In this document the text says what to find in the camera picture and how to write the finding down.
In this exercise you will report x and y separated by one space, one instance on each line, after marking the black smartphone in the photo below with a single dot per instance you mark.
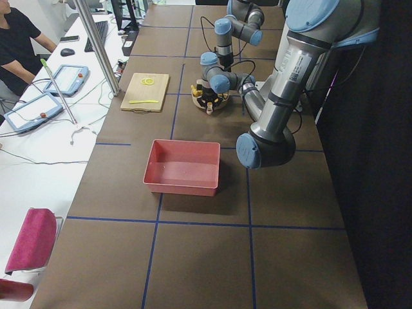
72 38

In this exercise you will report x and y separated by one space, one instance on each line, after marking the far blue teach pendant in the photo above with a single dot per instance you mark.
70 78

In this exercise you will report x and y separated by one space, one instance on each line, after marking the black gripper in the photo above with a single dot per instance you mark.
205 102

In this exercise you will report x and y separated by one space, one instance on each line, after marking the bamboo cutting board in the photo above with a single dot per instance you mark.
138 91

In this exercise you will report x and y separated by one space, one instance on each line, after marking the magenta cloth on stand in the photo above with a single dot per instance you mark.
34 242

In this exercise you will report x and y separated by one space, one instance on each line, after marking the upper lemon slice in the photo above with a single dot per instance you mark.
148 81

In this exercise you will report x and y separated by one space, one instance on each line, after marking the person in black shirt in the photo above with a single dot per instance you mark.
19 63

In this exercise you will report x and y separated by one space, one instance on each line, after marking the black computer mouse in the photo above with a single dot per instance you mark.
65 52

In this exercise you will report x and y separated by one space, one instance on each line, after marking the beige plastic dustpan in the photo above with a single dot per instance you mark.
209 111

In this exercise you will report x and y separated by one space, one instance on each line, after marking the aluminium frame post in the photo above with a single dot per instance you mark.
98 47

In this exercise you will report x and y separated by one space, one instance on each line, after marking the blue teach pendant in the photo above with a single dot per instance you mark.
33 113
70 78

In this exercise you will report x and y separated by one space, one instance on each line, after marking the near blue teach pendant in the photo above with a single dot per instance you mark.
33 113

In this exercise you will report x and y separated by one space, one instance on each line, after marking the red object at corner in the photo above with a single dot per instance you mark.
15 291

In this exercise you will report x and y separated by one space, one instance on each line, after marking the yellow-green plastic knife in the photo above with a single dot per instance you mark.
146 101

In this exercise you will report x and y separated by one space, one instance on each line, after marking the pink plastic bin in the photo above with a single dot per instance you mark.
183 167

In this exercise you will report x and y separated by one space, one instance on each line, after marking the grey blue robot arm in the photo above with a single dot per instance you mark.
242 21
311 29

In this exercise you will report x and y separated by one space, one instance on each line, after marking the silver rod green tip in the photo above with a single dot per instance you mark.
53 81

